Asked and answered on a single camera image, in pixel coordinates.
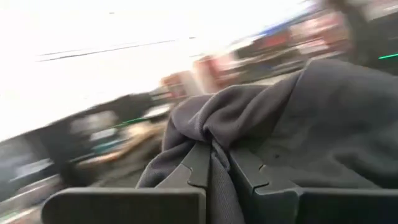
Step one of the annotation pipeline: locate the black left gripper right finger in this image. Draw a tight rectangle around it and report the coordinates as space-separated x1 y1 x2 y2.
229 146 398 224

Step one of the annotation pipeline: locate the dark grey garment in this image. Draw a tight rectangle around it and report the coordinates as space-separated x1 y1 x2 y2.
136 58 398 224

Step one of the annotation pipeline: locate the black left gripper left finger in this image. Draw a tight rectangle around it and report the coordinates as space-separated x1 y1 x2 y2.
41 141 213 224

